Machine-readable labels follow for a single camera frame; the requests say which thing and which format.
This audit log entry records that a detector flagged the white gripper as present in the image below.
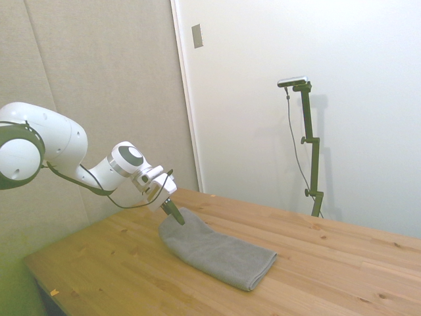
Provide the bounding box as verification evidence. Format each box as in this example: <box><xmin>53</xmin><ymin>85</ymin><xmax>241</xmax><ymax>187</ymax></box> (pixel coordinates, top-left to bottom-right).
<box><xmin>131</xmin><ymin>171</ymin><xmax>186</xmax><ymax>226</ymax></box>

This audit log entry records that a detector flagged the grey towel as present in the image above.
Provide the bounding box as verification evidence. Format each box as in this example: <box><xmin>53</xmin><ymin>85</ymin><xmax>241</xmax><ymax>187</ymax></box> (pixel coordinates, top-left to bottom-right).
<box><xmin>158</xmin><ymin>207</ymin><xmax>278</xmax><ymax>292</ymax></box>

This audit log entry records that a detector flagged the green chair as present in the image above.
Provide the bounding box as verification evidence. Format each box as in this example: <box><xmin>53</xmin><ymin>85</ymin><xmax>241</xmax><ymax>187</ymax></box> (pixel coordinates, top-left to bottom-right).
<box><xmin>0</xmin><ymin>262</ymin><xmax>46</xmax><ymax>316</ymax></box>

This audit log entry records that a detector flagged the white door frame trim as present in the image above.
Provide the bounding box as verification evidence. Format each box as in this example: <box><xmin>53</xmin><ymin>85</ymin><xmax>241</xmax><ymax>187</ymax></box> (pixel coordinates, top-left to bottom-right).
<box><xmin>169</xmin><ymin>0</ymin><xmax>205</xmax><ymax>194</ymax></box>

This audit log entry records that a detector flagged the black camera stand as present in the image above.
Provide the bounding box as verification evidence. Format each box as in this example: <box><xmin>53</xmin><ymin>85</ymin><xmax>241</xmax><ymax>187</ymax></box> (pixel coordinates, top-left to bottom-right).
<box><xmin>292</xmin><ymin>82</ymin><xmax>325</xmax><ymax>218</ymax></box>

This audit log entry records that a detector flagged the grey wall plate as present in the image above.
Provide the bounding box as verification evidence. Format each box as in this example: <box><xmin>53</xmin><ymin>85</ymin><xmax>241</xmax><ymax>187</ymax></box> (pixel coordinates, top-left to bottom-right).
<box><xmin>191</xmin><ymin>23</ymin><xmax>205</xmax><ymax>49</ymax></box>

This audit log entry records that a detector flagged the silver exterior camera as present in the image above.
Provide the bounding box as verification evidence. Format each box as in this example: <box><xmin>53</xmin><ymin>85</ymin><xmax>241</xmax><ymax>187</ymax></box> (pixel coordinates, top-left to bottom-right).
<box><xmin>277</xmin><ymin>75</ymin><xmax>310</xmax><ymax>88</ymax></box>

